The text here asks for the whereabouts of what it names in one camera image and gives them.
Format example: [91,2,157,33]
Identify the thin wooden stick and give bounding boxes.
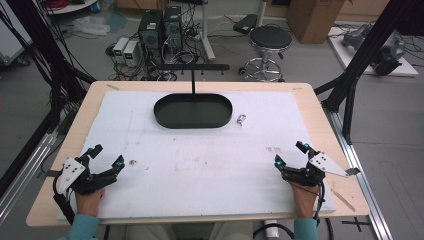
[329,187,357,213]

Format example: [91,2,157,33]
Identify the black flat box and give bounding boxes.
[232,13,259,35]

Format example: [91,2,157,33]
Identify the white foam mat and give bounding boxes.
[56,90,337,221]

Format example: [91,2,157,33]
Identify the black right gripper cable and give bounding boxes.
[312,182,327,228]

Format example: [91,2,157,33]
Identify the person's left hand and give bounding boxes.
[75,187,106,218]

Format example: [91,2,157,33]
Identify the black round stool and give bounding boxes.
[238,25,294,83]

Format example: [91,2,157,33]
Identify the brown cardboard box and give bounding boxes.
[286,0,347,45]

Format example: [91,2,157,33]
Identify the black computer tower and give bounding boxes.
[137,9,165,65]
[162,5,184,53]

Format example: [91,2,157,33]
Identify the grey robot device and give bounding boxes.
[341,23,407,77]

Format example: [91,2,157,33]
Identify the grey equipment case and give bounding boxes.
[0,0,33,67]

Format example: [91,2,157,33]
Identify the white desk leg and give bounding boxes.
[199,0,217,62]

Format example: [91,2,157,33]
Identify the aluminium rail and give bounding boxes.
[0,130,60,222]
[323,107,395,240]

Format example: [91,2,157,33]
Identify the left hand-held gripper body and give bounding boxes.
[55,157,118,196]

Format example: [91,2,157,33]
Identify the person's right hand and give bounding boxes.
[289,181,321,219]

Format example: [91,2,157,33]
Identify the black oval tray hanger stand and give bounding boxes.
[153,63,234,130]

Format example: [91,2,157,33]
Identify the white cylinder under table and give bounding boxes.
[264,219,280,240]

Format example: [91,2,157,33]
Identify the white power supply unit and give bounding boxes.
[112,36,131,65]
[122,40,141,68]

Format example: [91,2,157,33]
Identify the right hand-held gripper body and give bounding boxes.
[282,151,362,187]

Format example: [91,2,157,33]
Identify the black metal frame post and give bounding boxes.
[0,0,98,198]
[314,0,424,145]

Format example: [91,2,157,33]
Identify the white floor board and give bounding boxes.
[327,26,420,78]

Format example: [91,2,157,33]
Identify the clear plastic bag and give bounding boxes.
[71,15,111,37]

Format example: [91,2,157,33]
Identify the person's legs light trousers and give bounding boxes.
[123,221,255,240]

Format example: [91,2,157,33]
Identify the white round table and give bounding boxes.
[42,0,100,15]

